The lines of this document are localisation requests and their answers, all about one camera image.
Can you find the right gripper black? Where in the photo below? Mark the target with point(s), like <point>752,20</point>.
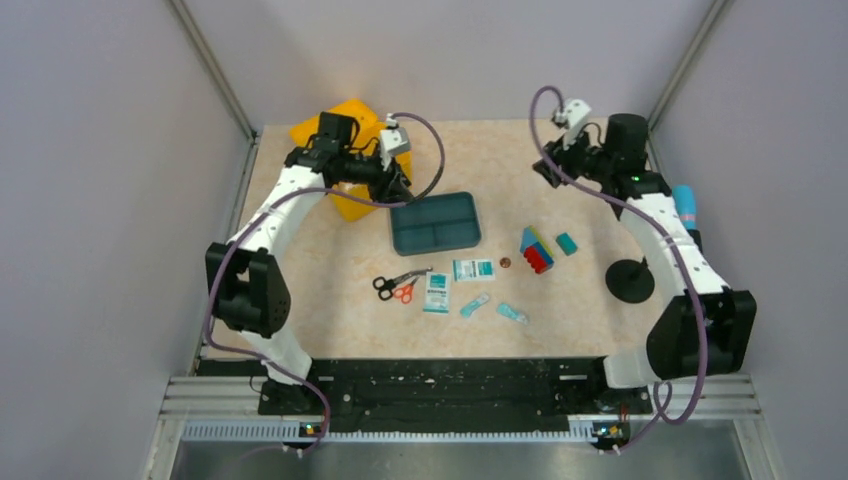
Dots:
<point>560,152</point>

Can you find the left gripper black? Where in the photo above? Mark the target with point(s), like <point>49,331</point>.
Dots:
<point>389,185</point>

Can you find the teal divided plastic tray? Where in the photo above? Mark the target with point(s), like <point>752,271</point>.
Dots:
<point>438,223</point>

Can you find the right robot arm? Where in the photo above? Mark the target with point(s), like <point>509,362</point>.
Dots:
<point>705,322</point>

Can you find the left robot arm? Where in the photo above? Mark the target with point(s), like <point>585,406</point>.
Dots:
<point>247,288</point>

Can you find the yellow medicine box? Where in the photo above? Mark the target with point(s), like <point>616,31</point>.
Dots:
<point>321,141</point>

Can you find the small teal block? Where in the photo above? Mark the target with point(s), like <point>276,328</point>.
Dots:
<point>566,243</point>

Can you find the toy brick block assembly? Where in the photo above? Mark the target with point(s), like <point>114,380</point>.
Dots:
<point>535,251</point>

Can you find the blue cylinder tool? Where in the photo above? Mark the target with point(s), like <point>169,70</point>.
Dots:
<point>686,206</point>

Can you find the black round stand base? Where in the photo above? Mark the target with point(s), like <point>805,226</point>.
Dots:
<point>630,281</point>

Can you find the gauze packet teal white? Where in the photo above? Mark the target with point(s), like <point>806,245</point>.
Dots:
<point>473,270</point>
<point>437,293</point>

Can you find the teal bandage roll packet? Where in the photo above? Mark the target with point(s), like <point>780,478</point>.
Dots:
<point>468,310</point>

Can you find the black handled scissors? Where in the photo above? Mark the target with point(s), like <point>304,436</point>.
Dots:
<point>386,286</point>

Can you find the orange handled small scissors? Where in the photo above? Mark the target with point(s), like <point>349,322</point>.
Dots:
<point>404,293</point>

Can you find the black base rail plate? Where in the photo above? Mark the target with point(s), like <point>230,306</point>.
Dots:
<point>450,397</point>

